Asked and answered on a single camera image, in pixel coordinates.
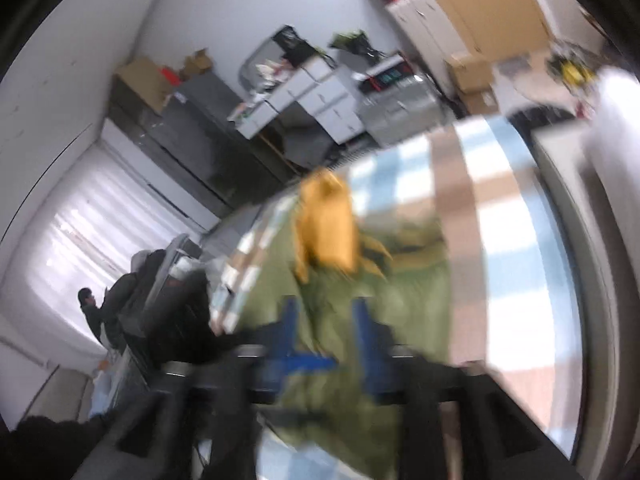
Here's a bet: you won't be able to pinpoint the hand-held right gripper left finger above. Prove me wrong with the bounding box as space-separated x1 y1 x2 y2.
70 296 301 480

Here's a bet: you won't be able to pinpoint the dark glass wardrobe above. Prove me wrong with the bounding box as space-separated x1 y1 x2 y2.
107 75 236 221

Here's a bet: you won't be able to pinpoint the beige round rug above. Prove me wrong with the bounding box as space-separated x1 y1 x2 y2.
492 52 551 106

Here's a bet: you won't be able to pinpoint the white curtain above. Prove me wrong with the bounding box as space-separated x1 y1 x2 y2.
0 125 221 376

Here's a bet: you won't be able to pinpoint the dark wrapped flower bouquet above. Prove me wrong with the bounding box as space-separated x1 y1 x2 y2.
327 30 373 61

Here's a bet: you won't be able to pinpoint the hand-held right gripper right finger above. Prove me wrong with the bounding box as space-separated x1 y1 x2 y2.
352 297 586 480

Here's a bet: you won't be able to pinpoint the black box with red stripe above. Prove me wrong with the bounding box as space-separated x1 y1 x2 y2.
360 57 416 91

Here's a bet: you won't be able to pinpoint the white drawer desk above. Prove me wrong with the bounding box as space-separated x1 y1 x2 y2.
235 57 366 146

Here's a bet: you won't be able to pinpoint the oval mirror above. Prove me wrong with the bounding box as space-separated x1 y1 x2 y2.
237 40 286 91

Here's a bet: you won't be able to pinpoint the small cardboard box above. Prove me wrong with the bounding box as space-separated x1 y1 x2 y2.
462 89 501 117

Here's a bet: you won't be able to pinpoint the pile of loose shoes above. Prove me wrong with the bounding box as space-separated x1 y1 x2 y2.
545 40 601 91

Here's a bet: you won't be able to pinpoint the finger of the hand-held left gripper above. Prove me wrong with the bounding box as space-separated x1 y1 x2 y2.
286 352 337 375

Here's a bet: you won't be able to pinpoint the green varsity jacket yellow sleeves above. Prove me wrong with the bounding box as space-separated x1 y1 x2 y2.
235 167 453 480

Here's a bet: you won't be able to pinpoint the dark refrigerator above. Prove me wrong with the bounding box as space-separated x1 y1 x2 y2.
160 72 286 206

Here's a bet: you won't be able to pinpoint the desk clutter heap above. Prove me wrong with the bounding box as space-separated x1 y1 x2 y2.
227 57 301 121

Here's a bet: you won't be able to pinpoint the black trash bag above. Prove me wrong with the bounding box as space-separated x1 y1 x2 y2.
505 102 581 131

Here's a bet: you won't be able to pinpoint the wooden door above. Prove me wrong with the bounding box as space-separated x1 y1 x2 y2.
420 0 551 56

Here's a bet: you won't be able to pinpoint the blue brown checked bed sheet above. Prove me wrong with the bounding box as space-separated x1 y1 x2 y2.
200 112 586 480

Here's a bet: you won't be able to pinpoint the silver suitcase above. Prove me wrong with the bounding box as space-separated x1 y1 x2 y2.
354 75 451 148

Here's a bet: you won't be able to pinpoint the pile of dark clothes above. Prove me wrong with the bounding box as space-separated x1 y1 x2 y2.
100 249 173 346

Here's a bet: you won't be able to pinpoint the large cardboard box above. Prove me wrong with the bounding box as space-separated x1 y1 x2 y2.
445 52 496 96

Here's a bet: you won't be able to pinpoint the tall flat cardboard box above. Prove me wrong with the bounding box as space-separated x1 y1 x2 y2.
115 55 176 113

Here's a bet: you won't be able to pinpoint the black white patterned mat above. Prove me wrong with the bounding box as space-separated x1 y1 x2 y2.
325 147 381 171

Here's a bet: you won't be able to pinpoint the grey bag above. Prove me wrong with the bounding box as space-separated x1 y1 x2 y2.
280 125 341 168

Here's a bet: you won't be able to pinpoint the open cardboard box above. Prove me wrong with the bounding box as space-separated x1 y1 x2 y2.
177 49 213 78

